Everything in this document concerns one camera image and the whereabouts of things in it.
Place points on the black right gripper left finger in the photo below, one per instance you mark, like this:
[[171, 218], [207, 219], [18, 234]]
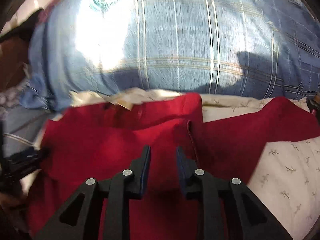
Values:
[[100, 204]]

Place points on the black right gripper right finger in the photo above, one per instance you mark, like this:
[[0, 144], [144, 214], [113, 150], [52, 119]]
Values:
[[227, 209]]

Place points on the red knit sweater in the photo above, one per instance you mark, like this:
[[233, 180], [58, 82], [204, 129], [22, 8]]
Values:
[[150, 134]]

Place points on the cream leaf-print pillow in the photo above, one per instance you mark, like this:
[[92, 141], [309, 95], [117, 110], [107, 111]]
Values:
[[282, 169]]

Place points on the blue plaid quilt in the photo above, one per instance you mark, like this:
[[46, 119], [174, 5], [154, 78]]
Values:
[[251, 48]]

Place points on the black garment on headboard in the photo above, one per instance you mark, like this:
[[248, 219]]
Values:
[[25, 30]]

